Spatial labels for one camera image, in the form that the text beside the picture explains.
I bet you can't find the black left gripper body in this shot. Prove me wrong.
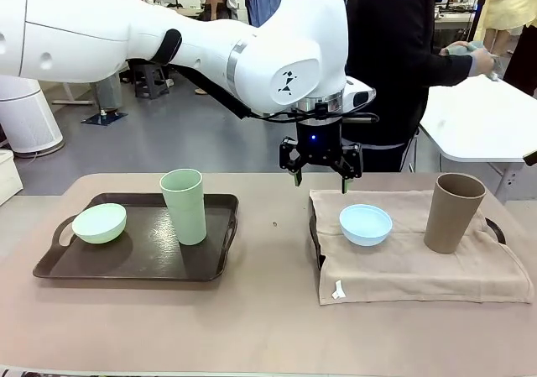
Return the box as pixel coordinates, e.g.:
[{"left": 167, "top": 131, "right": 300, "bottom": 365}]
[{"left": 293, "top": 118, "right": 344, "bottom": 166}]

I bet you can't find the light blue bowl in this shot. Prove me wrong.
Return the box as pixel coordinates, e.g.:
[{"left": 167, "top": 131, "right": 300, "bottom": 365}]
[{"left": 338, "top": 203, "right": 394, "bottom": 248}]

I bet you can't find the brown tall cup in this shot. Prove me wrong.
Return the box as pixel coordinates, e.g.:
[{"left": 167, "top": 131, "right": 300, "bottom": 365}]
[{"left": 423, "top": 173, "right": 487, "bottom": 255}]

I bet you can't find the beige cloth mat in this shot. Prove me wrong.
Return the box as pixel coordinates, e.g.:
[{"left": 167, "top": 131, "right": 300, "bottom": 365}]
[{"left": 309, "top": 188, "right": 532, "bottom": 306}]

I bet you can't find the grey blue cloth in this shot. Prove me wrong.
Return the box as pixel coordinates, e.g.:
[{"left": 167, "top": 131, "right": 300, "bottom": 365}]
[{"left": 444, "top": 39, "right": 503, "bottom": 83}]

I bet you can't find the black serving tray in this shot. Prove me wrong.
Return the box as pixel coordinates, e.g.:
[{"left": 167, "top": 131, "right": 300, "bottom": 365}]
[{"left": 309, "top": 191, "right": 509, "bottom": 271}]

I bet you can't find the dark brown serving tray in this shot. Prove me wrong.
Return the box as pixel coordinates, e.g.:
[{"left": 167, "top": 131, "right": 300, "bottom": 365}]
[{"left": 32, "top": 191, "right": 240, "bottom": 283}]

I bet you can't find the blue floor mat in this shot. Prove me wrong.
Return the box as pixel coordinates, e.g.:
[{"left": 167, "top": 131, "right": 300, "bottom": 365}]
[{"left": 81, "top": 111, "right": 128, "bottom": 126}]

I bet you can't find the person's left hand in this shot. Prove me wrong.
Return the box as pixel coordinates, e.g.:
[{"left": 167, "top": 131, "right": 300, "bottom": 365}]
[{"left": 439, "top": 40, "right": 467, "bottom": 57}]

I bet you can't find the person's right hand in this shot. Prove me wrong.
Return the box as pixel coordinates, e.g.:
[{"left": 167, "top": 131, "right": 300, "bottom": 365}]
[{"left": 472, "top": 48, "right": 497, "bottom": 76}]

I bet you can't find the person in black jacket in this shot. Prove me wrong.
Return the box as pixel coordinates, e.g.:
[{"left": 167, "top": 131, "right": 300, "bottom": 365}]
[{"left": 344, "top": 0, "right": 475, "bottom": 173}]

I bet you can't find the light green tall cup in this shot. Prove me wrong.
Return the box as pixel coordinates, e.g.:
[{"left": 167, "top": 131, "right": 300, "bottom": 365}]
[{"left": 159, "top": 168, "right": 208, "bottom": 246}]

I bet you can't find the white side table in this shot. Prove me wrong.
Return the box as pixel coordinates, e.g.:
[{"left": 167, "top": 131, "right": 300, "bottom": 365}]
[{"left": 418, "top": 74, "right": 537, "bottom": 204}]

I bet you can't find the grey plastic stool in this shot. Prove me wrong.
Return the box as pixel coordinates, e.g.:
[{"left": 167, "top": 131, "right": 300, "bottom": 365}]
[{"left": 133, "top": 63, "right": 174, "bottom": 100}]

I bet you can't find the mannequin with grey trousers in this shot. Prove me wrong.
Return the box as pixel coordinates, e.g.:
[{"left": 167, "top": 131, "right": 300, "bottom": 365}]
[{"left": 92, "top": 74, "right": 123, "bottom": 113}]

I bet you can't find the dark hanging garment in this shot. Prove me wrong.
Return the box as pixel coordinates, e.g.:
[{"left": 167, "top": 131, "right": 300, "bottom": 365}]
[{"left": 502, "top": 22, "right": 537, "bottom": 97}]

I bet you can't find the black tripod pole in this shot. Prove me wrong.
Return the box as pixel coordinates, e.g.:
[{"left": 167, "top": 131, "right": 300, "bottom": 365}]
[{"left": 467, "top": 0, "right": 492, "bottom": 42}]

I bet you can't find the light green bowl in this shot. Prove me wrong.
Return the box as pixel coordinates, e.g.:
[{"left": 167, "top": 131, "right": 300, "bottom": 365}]
[{"left": 71, "top": 202, "right": 128, "bottom": 245}]

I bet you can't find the white air purifier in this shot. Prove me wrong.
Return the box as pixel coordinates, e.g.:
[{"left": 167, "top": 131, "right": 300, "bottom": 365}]
[{"left": 0, "top": 76, "right": 66, "bottom": 156}]

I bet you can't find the white box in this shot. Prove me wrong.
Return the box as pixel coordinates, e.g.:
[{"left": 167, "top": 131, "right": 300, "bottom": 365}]
[{"left": 0, "top": 149, "right": 24, "bottom": 207}]

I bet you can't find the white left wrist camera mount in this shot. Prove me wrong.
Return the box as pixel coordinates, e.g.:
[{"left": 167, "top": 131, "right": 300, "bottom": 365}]
[{"left": 343, "top": 78, "right": 378, "bottom": 113}]

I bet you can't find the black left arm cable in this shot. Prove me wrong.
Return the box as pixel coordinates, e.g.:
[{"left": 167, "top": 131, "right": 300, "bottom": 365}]
[{"left": 184, "top": 68, "right": 381, "bottom": 125}]

